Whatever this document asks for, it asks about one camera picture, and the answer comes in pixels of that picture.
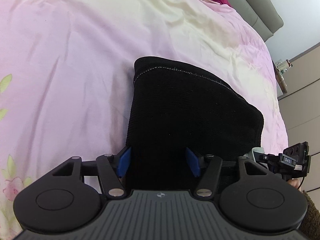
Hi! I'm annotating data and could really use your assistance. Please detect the black pants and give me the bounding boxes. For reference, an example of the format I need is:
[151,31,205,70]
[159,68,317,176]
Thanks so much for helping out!
[124,56,264,191]

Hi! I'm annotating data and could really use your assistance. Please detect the person right hand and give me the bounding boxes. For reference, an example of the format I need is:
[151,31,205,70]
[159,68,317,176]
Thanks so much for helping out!
[287,179,302,191]

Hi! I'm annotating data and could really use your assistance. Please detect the grey wardrobe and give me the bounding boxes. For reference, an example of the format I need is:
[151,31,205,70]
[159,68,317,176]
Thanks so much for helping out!
[279,46,319,192]

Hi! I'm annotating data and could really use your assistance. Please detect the wooden nightstand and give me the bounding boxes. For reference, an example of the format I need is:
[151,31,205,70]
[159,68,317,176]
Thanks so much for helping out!
[272,62,287,98]

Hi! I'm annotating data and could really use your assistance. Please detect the white bottle on nightstand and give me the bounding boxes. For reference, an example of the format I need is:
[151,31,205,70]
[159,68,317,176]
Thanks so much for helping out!
[275,60,292,74]

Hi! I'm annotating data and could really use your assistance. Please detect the pink floral bed sheet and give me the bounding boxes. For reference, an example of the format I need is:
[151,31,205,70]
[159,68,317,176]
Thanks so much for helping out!
[1,0,288,239]

